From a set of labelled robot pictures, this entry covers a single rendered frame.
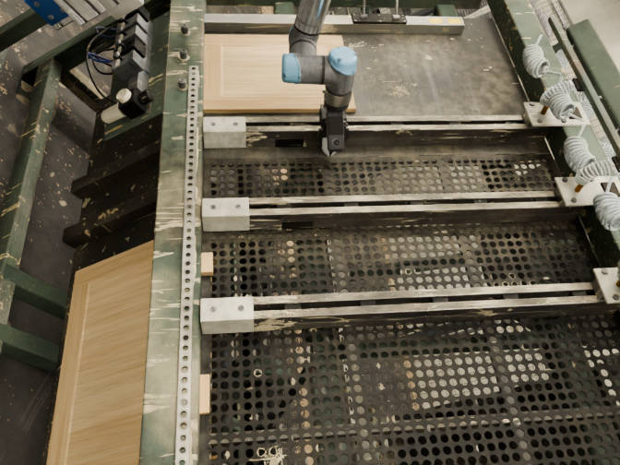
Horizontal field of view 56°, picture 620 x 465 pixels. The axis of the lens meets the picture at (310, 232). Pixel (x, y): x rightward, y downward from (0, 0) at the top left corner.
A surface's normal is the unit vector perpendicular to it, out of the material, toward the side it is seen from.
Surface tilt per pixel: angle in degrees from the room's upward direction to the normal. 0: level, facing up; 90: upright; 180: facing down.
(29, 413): 0
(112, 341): 90
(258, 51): 58
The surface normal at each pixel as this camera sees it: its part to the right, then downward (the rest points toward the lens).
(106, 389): -0.46, -0.47
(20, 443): 0.88, -0.33
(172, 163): 0.08, -0.57
